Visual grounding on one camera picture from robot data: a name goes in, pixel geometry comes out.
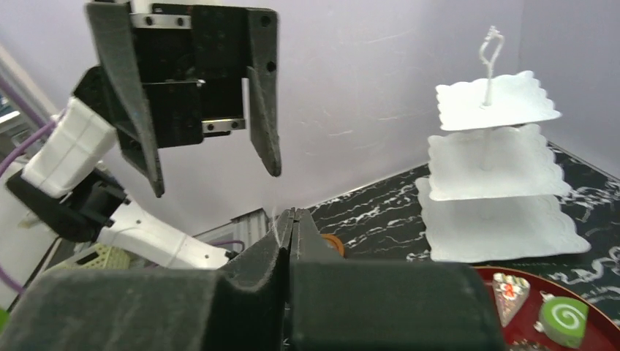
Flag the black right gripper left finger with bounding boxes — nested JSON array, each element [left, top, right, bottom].
[[1, 209, 295, 350]]

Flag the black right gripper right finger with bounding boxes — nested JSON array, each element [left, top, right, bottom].
[[289, 209, 505, 350]]

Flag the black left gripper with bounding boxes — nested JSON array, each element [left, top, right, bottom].
[[74, 1, 281, 197]]

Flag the white three-tier dessert stand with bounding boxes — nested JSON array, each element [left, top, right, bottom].
[[415, 27, 591, 263]]

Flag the red round tray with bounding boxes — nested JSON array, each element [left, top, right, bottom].
[[476, 266, 619, 350]]

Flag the brown wooden coaster stack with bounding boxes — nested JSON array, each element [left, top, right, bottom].
[[321, 234, 346, 257]]

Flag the strawberry chocolate cake slice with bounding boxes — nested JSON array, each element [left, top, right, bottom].
[[491, 272, 531, 328]]

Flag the green swirl roll cake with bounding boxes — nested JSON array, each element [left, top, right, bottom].
[[534, 296, 589, 349]]

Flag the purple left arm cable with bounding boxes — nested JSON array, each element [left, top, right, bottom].
[[0, 72, 59, 296]]

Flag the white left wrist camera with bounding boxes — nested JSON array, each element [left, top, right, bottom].
[[21, 97, 116, 198]]

